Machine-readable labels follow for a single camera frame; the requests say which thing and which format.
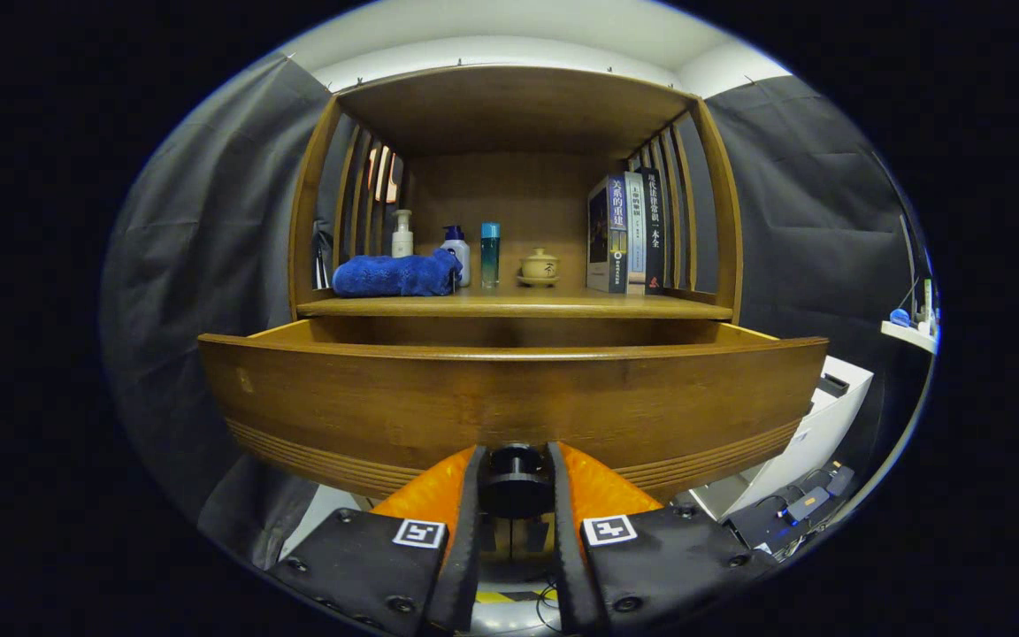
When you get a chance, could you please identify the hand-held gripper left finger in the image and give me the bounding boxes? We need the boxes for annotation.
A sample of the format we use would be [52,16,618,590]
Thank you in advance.
[266,445,486,637]

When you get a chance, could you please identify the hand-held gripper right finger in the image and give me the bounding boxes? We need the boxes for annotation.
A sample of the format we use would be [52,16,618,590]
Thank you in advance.
[547,441,780,636]

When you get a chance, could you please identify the wooden drawer with black knob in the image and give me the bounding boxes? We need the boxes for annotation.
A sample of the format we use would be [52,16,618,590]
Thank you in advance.
[198,318,829,521]

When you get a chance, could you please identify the wooden countertop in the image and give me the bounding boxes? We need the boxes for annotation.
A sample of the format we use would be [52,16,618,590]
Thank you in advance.
[295,285,734,321]

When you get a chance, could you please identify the white storage box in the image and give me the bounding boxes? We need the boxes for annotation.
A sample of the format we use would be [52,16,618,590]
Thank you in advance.
[691,356,875,521]

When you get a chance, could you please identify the beige lidded teacup with saucer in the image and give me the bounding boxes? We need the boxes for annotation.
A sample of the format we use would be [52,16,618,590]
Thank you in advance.
[517,248,560,288]

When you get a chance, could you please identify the blue folded towel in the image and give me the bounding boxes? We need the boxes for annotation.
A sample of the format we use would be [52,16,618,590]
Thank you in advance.
[331,249,464,298]

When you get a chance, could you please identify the white bottle with blue cap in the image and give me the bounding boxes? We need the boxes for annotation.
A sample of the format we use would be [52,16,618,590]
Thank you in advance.
[441,225,471,288]

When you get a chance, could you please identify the teal glass bottle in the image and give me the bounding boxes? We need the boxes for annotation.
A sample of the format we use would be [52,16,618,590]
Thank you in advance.
[480,222,502,288]

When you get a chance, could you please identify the book with blue spine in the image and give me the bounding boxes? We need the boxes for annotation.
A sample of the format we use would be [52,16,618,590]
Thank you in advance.
[586,174,630,295]

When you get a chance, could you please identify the book with pale spine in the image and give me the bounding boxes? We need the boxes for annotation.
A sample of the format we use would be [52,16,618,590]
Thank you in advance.
[623,171,647,295]

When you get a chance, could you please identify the book with black spine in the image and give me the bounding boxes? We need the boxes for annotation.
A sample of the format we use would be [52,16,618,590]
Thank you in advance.
[636,166,666,295]

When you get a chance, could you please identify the black backdrop cloth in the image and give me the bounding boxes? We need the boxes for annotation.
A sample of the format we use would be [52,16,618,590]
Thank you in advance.
[101,53,926,567]

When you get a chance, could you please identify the white side desk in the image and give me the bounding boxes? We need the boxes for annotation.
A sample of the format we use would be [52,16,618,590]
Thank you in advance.
[881,301,939,355]

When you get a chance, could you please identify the black power adapter with cables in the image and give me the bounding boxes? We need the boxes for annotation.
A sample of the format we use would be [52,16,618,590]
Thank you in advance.
[726,460,857,558]

